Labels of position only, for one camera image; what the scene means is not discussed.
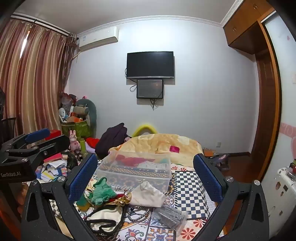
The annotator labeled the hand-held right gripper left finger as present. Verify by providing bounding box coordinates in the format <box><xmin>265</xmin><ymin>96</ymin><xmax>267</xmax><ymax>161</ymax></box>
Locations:
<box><xmin>21</xmin><ymin>153</ymin><xmax>100</xmax><ymax>241</ymax></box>

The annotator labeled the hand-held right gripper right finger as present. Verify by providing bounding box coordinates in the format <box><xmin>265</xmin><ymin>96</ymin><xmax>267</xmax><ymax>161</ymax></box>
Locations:
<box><xmin>192</xmin><ymin>153</ymin><xmax>271</xmax><ymax>241</ymax></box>

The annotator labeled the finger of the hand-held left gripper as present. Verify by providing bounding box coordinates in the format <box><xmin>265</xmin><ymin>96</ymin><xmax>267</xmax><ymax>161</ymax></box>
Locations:
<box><xmin>0</xmin><ymin>128</ymin><xmax>51</xmax><ymax>153</ymax></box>
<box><xmin>5</xmin><ymin>134</ymin><xmax>70</xmax><ymax>164</ymax></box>

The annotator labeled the green plush cloth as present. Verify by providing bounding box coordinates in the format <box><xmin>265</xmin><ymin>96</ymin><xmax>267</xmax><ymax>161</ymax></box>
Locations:
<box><xmin>76</xmin><ymin>177</ymin><xmax>117</xmax><ymax>211</ymax></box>

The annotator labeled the red pouch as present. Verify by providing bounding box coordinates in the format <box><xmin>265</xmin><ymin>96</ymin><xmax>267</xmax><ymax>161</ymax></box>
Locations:
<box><xmin>102</xmin><ymin>197</ymin><xmax>121</xmax><ymax>206</ymax></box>

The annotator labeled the black and white pouch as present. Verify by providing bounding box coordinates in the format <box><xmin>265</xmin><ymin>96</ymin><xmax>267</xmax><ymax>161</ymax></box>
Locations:
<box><xmin>85</xmin><ymin>205</ymin><xmax>124</xmax><ymax>237</ymax></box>

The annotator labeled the gold shiny ornament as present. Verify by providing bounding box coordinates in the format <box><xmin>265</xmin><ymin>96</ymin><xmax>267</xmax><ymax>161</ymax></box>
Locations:
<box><xmin>116</xmin><ymin>195</ymin><xmax>133</xmax><ymax>207</ymax></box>

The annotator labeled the grey item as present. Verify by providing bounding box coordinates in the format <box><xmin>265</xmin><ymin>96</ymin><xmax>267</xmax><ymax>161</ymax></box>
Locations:
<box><xmin>151</xmin><ymin>204</ymin><xmax>188</xmax><ymax>232</ymax></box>

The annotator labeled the clear plastic storage box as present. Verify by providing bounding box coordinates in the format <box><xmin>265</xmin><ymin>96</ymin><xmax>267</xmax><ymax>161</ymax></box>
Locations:
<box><xmin>95</xmin><ymin>151</ymin><xmax>172</xmax><ymax>193</ymax></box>

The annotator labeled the white drawstring pouch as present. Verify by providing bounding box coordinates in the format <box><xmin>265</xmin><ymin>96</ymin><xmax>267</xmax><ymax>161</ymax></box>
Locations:
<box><xmin>129</xmin><ymin>181</ymin><xmax>166</xmax><ymax>208</ymax></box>

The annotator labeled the black beaded bracelet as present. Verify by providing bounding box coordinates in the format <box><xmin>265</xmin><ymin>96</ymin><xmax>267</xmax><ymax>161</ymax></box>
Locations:
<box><xmin>127</xmin><ymin>206</ymin><xmax>151</xmax><ymax>222</ymax></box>

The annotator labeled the red book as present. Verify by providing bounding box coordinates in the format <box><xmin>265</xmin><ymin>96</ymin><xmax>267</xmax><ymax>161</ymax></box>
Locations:
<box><xmin>43</xmin><ymin>152</ymin><xmax>64</xmax><ymax>163</ymax></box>

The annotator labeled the red box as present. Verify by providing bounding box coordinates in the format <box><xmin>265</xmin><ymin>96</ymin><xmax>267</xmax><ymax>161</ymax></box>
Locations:
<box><xmin>45</xmin><ymin>129</ymin><xmax>63</xmax><ymax>141</ymax></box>

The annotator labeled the purple bag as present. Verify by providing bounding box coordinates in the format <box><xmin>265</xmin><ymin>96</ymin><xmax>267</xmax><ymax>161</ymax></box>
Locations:
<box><xmin>209</xmin><ymin>153</ymin><xmax>231</xmax><ymax>172</ymax></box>

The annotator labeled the pink rabbit figure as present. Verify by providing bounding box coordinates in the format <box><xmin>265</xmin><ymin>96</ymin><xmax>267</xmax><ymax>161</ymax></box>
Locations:
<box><xmin>69</xmin><ymin>130</ymin><xmax>80</xmax><ymax>151</ymax></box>

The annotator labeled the patchwork patterned bed sheet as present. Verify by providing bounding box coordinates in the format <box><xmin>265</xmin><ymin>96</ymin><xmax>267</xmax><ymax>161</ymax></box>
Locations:
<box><xmin>48</xmin><ymin>160</ymin><xmax>223</xmax><ymax>241</ymax></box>

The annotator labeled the pile of books and papers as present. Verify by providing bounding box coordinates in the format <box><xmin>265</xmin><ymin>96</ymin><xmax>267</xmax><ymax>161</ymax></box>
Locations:
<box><xmin>35</xmin><ymin>160</ymin><xmax>70</xmax><ymax>184</ymax></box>

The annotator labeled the green storage box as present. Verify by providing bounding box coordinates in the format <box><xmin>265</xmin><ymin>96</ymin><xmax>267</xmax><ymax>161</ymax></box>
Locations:
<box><xmin>61</xmin><ymin>119</ymin><xmax>92</xmax><ymax>144</ymax></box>

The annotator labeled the green bottle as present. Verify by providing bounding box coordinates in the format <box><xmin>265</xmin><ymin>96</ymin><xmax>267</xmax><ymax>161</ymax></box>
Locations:
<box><xmin>79</xmin><ymin>138</ymin><xmax>88</xmax><ymax>158</ymax></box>

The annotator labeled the grey plush toy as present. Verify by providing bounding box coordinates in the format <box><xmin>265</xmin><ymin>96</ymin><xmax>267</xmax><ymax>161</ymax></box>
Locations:
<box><xmin>73</xmin><ymin>104</ymin><xmax>90</xmax><ymax>119</ymax></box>

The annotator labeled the red plastic bag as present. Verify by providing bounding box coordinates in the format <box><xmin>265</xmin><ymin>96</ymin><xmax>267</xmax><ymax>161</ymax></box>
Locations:
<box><xmin>60</xmin><ymin>92</ymin><xmax>77</xmax><ymax>109</ymax></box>

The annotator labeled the dark purple clothing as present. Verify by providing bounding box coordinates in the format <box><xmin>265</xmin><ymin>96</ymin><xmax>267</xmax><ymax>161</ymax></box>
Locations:
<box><xmin>95</xmin><ymin>123</ymin><xmax>129</xmax><ymax>160</ymax></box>

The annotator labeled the red knit cloth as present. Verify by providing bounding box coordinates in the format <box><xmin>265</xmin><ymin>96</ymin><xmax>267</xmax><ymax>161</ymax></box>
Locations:
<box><xmin>116</xmin><ymin>155</ymin><xmax>148</xmax><ymax>166</ymax></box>

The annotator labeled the long grey-green plush pillow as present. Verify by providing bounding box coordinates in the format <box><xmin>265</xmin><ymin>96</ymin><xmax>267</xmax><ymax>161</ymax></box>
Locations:
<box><xmin>76</xmin><ymin>98</ymin><xmax>98</xmax><ymax>138</ymax></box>

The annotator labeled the striped brown curtain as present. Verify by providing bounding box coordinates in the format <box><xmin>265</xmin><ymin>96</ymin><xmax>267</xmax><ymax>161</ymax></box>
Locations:
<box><xmin>0</xmin><ymin>17</ymin><xmax>77</xmax><ymax>145</ymax></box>

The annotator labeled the yellow fleece blanket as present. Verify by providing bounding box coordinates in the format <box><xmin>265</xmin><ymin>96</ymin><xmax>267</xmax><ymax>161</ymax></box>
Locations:
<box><xmin>109</xmin><ymin>133</ymin><xmax>204</xmax><ymax>168</ymax></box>

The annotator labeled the white stickered appliance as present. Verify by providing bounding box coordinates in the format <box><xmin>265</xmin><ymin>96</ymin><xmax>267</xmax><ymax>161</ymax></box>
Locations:
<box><xmin>261</xmin><ymin>166</ymin><xmax>296</xmax><ymax>241</ymax></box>

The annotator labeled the yellow foam arch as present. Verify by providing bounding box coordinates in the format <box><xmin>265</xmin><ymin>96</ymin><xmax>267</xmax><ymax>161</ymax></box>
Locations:
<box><xmin>132</xmin><ymin>124</ymin><xmax>158</xmax><ymax>138</ymax></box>

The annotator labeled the brown wooden door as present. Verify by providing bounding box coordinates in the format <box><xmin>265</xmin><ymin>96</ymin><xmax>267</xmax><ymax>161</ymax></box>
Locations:
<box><xmin>251</xmin><ymin>22</ymin><xmax>282</xmax><ymax>182</ymax></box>

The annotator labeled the white air conditioner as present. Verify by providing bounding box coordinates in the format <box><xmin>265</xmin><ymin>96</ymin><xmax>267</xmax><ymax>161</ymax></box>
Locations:
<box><xmin>76</xmin><ymin>26</ymin><xmax>120</xmax><ymax>52</ymax></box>

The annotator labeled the white wardrobe sliding door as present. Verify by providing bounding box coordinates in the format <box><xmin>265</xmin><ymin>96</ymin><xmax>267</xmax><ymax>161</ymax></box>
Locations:
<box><xmin>261</xmin><ymin>7</ymin><xmax>296</xmax><ymax>186</ymax></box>

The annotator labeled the wooden overhead cabinet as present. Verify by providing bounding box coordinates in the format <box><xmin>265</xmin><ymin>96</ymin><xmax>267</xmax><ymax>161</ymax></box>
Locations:
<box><xmin>223</xmin><ymin>0</ymin><xmax>276</xmax><ymax>55</ymax></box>

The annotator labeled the small black wall monitor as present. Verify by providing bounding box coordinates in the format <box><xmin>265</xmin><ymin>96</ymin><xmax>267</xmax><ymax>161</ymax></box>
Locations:
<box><xmin>136</xmin><ymin>79</ymin><xmax>165</xmax><ymax>99</ymax></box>

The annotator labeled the white curtain rail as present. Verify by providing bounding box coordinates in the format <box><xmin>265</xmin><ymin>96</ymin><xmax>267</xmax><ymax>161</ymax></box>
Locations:
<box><xmin>11</xmin><ymin>13</ymin><xmax>71</xmax><ymax>37</ymax></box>

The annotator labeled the black wall television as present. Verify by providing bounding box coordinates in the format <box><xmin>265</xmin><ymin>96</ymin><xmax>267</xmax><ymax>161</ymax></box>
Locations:
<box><xmin>126</xmin><ymin>51</ymin><xmax>175</xmax><ymax>79</ymax></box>

